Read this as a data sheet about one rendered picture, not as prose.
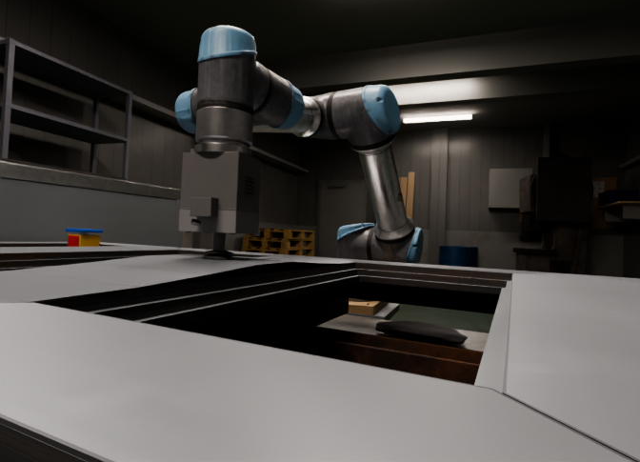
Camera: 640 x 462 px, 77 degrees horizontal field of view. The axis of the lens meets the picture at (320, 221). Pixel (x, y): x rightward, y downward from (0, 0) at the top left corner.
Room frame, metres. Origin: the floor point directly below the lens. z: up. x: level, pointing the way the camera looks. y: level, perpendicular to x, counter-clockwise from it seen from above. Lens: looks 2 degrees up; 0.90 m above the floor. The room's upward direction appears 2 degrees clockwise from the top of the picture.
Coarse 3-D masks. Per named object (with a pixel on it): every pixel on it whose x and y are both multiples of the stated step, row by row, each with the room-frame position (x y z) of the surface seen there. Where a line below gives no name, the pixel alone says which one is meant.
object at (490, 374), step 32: (0, 256) 0.62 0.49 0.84; (32, 256) 0.66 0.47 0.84; (64, 256) 0.71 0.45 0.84; (96, 256) 0.76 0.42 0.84; (128, 256) 0.82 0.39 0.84; (256, 256) 0.85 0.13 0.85; (160, 288) 0.34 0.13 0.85; (192, 288) 0.37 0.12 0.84; (224, 288) 0.41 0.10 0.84; (256, 288) 0.45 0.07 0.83; (288, 288) 0.52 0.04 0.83; (320, 288) 0.59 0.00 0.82; (448, 288) 0.67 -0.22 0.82; (480, 288) 0.64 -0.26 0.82; (160, 320) 0.32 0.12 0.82; (192, 320) 0.36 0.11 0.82; (480, 384) 0.20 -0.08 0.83; (0, 448) 0.10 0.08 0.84; (32, 448) 0.10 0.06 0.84
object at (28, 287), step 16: (0, 272) 0.38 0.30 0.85; (16, 272) 0.38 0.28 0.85; (0, 288) 0.29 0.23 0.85; (16, 288) 0.30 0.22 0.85; (32, 288) 0.30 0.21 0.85; (48, 288) 0.30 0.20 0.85; (64, 288) 0.30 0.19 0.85; (80, 288) 0.31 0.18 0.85; (96, 288) 0.31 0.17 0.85; (112, 288) 0.31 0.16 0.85; (128, 288) 0.31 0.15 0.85
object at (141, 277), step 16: (32, 272) 0.38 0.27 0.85; (48, 272) 0.39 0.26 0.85; (64, 272) 0.39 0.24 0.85; (80, 272) 0.39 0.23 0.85; (96, 272) 0.39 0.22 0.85; (112, 272) 0.39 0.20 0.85; (128, 272) 0.40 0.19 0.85; (144, 272) 0.40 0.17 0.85; (160, 272) 0.40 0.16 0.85; (176, 272) 0.40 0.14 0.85
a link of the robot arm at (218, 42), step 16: (208, 32) 0.51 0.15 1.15; (224, 32) 0.50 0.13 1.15; (240, 32) 0.51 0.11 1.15; (208, 48) 0.51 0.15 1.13; (224, 48) 0.50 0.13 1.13; (240, 48) 0.51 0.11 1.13; (208, 64) 0.51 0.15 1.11; (224, 64) 0.50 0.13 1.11; (240, 64) 0.51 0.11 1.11; (256, 64) 0.54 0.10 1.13; (208, 80) 0.51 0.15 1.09; (224, 80) 0.50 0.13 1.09; (240, 80) 0.51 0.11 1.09; (256, 80) 0.54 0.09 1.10; (208, 96) 0.51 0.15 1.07; (224, 96) 0.50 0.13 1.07; (240, 96) 0.51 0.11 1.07; (256, 96) 0.55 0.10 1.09
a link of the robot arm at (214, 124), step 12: (204, 108) 0.51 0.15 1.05; (216, 108) 0.50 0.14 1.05; (228, 108) 0.50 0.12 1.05; (204, 120) 0.51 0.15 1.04; (216, 120) 0.50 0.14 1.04; (228, 120) 0.50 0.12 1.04; (240, 120) 0.51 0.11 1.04; (252, 120) 0.54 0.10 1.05; (204, 132) 0.51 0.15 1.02; (216, 132) 0.50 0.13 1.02; (228, 132) 0.51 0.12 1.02; (240, 132) 0.51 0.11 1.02; (240, 144) 0.52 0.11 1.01
